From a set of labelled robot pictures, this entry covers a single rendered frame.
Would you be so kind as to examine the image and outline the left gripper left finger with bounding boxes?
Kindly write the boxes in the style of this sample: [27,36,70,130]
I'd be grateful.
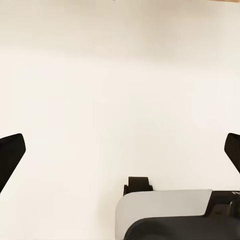
[0,133,26,193]

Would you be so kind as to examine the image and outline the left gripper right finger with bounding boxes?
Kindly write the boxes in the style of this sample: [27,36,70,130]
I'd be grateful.
[224,133,240,173]

